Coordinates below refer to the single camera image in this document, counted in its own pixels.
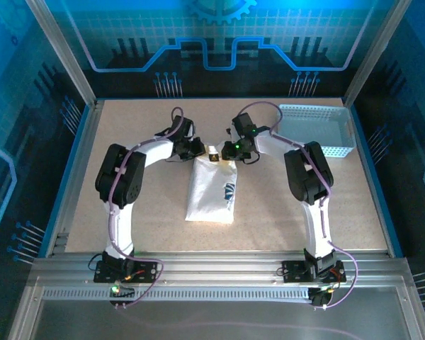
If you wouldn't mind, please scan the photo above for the aluminium frame cross rail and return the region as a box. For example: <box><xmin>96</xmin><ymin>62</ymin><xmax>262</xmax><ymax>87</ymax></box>
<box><xmin>31</xmin><ymin>250</ymin><xmax>410</xmax><ymax>284</ymax></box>

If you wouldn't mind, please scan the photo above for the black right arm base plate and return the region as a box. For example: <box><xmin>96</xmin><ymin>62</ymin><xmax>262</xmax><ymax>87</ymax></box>
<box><xmin>281</xmin><ymin>260</ymin><xmax>346</xmax><ymax>284</ymax></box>

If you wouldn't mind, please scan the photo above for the pale blue perforated basket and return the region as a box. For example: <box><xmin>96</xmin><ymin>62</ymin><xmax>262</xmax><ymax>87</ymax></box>
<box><xmin>276</xmin><ymin>103</ymin><xmax>358</xmax><ymax>159</ymax></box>

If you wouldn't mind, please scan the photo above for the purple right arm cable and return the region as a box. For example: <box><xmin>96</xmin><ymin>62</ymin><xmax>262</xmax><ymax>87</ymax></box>
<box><xmin>235</xmin><ymin>101</ymin><xmax>359</xmax><ymax>311</ymax></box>

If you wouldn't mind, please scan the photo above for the aluminium frame post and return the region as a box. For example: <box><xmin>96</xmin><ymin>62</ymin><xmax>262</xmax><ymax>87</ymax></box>
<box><xmin>343</xmin><ymin>0</ymin><xmax>414</xmax><ymax>107</ymax></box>
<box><xmin>25</xmin><ymin>0</ymin><xmax>99</xmax><ymax>109</ymax></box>

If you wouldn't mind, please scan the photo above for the grey slotted cable duct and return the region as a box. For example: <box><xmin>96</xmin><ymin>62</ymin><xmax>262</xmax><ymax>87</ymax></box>
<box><xmin>42</xmin><ymin>285</ymin><xmax>315</xmax><ymax>302</ymax></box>

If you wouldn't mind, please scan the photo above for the grey metal panel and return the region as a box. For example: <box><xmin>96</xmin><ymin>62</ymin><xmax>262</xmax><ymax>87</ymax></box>
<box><xmin>6</xmin><ymin>276</ymin><xmax>425</xmax><ymax>340</ymax></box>

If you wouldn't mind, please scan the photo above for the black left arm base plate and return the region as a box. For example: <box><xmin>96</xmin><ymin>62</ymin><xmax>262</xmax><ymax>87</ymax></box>
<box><xmin>93</xmin><ymin>260</ymin><xmax>159</xmax><ymax>284</ymax></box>

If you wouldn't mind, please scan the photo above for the white t-shirt with daisy print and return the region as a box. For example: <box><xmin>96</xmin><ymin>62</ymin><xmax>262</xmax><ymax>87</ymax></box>
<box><xmin>184</xmin><ymin>140</ymin><xmax>239</xmax><ymax>225</ymax></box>

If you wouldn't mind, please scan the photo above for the thin purple loose cable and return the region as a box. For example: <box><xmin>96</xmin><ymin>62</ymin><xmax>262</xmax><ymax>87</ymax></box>
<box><xmin>127</xmin><ymin>311</ymin><xmax>364</xmax><ymax>340</ymax></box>

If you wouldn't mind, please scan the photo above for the aluminium frame side rail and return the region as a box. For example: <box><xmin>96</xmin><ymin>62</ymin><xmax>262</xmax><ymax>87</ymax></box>
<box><xmin>45</xmin><ymin>99</ymin><xmax>106</xmax><ymax>258</ymax></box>

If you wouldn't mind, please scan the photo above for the black controller box with LED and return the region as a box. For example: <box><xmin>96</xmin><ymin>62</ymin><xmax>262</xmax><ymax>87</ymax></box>
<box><xmin>310</xmin><ymin>287</ymin><xmax>332</xmax><ymax>307</ymax></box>
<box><xmin>108</xmin><ymin>283</ymin><xmax>136</xmax><ymax>299</ymax></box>

